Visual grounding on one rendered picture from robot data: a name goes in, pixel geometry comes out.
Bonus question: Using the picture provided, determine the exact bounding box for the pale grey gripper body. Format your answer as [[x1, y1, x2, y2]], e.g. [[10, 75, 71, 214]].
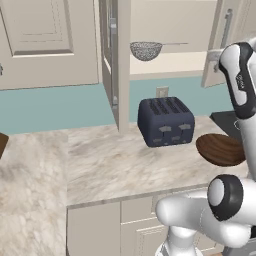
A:
[[204, 48, 225, 73]]

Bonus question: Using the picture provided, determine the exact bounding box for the beige open cupboard door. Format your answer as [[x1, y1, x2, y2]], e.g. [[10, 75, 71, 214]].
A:
[[98, 0, 132, 134], [200, 0, 256, 89]]

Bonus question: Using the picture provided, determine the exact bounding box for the beige open cupboard carcass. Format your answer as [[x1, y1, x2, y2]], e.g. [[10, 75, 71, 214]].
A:
[[128, 0, 219, 82]]

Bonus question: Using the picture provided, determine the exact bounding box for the metal mesh tea strainer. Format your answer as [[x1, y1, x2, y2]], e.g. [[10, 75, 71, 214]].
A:
[[129, 41, 190, 62]]

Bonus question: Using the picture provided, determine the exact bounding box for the brown wooden bowl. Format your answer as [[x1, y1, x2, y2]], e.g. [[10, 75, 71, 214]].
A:
[[195, 132, 248, 168]]

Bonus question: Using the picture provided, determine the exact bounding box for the black hob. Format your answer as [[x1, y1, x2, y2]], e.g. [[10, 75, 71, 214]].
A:
[[209, 110, 244, 142]]

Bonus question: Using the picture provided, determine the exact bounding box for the dark blue toaster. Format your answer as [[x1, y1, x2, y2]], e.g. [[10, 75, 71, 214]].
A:
[[136, 96, 196, 149]]

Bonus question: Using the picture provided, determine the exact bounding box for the beige drawer front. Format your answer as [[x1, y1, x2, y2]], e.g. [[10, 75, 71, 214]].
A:
[[120, 190, 210, 224]]

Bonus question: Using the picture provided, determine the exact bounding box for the plain beige base cupboard door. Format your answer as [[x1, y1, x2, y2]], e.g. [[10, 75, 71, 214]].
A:
[[66, 200, 122, 256]]

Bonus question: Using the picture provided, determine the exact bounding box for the brown wooden board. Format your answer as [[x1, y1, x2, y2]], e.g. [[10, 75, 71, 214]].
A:
[[0, 132, 10, 160]]

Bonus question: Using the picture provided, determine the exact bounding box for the grey bar door handle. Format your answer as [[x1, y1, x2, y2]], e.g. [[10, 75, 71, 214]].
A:
[[219, 8, 234, 50]]

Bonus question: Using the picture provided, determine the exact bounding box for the beige wall socket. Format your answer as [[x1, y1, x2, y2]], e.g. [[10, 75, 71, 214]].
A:
[[155, 85, 170, 99]]

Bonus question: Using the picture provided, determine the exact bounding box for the beige closed wall cupboard door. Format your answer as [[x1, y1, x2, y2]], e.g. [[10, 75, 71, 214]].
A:
[[0, 0, 102, 92]]

